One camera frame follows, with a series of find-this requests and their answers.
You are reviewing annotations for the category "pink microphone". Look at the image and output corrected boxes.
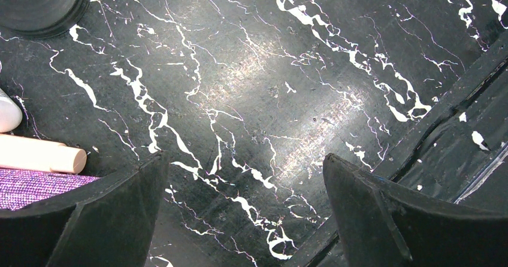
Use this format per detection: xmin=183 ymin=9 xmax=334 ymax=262
xmin=1 ymin=134 xmax=87 ymax=174

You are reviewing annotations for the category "purple glitter microphone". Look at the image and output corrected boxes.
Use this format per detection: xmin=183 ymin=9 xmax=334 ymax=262
xmin=1 ymin=168 xmax=98 ymax=211

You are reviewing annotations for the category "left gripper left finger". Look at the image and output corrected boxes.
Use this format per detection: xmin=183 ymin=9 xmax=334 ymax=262
xmin=1 ymin=152 xmax=168 ymax=266

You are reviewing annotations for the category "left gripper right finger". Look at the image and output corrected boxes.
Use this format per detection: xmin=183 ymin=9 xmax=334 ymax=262
xmin=323 ymin=153 xmax=507 ymax=266

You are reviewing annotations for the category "white PVC pipe frame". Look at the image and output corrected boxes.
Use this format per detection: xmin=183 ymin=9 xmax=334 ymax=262
xmin=0 ymin=90 xmax=23 ymax=133

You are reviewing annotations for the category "black round-base microphone stand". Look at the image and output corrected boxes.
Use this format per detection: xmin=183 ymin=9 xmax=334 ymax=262
xmin=1 ymin=0 xmax=90 ymax=38

